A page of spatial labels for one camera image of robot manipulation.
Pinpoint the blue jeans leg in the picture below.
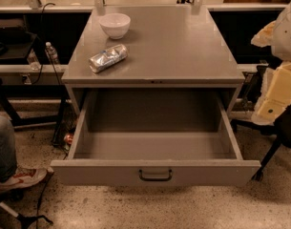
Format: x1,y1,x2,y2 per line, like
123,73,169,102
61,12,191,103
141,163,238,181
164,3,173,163
0,115,17,183

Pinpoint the open grey top drawer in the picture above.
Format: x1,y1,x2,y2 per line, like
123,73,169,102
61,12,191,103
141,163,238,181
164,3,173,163
52,89,260,186

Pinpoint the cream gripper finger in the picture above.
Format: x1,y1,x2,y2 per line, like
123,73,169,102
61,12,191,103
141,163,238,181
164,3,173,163
251,62,291,125

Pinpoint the white ceramic bowl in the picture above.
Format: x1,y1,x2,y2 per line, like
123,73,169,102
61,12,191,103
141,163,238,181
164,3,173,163
99,13,131,39

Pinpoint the white red sneaker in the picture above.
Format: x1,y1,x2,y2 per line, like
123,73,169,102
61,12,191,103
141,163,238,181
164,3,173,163
0,168,48,194

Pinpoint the black stand with legs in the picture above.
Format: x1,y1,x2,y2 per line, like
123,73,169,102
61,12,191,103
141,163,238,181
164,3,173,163
0,78,69,147

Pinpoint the black drawer handle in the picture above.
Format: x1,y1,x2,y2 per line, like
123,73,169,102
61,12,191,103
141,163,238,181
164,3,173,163
138,170,173,182

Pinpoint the black hanging cable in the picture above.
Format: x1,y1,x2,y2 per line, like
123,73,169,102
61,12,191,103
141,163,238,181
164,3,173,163
30,2,68,135

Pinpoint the clear plastic water bottle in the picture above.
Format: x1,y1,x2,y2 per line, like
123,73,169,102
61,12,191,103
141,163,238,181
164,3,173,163
46,42,60,66

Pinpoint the grey drawer cabinet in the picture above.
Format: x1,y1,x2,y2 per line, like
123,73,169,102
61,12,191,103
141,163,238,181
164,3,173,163
62,5,244,110

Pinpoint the silver blue redbull can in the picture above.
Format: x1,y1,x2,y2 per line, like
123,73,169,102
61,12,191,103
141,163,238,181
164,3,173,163
89,44,128,73

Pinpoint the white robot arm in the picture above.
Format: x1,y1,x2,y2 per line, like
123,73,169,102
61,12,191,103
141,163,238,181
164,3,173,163
251,2,291,125

